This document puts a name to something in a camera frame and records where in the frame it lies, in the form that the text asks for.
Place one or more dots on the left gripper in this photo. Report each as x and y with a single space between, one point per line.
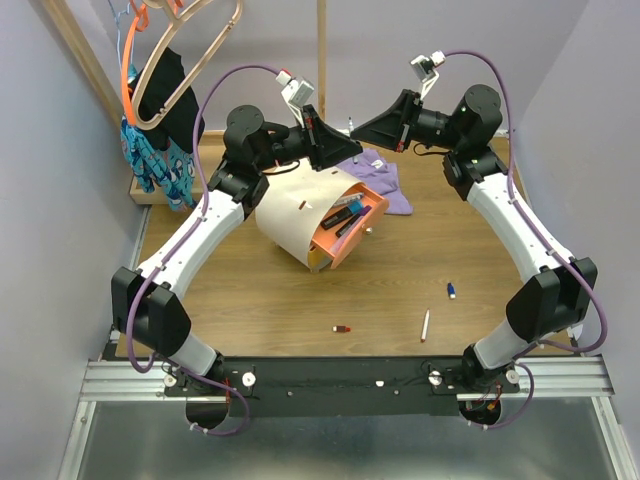
326 146

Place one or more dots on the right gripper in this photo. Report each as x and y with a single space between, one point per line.
394 129

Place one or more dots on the blue black highlighter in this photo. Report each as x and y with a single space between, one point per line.
342 214

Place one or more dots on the purple black highlighter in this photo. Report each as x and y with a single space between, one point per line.
349 224

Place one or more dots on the white round drawer organizer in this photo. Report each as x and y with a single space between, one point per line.
296 202

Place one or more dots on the salmon pink drawer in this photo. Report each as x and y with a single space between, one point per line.
330 247

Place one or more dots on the red white pencil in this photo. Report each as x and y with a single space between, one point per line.
425 325

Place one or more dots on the blue white pen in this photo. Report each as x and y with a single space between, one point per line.
347 199

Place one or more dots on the pink highlighter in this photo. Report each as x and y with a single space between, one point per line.
347 241

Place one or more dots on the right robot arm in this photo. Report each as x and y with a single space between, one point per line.
556 285

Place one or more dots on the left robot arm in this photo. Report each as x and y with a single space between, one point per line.
146 301

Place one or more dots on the purple cloth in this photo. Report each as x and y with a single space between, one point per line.
381 176

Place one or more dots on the blue patterned garment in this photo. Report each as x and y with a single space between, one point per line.
162 158

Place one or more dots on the orange clothes hanger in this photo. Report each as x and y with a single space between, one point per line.
139 23

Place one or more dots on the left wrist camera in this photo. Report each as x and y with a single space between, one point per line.
296 91

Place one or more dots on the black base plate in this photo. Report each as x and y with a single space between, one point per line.
354 386

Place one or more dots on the aluminium rail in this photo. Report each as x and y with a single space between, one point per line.
545 377

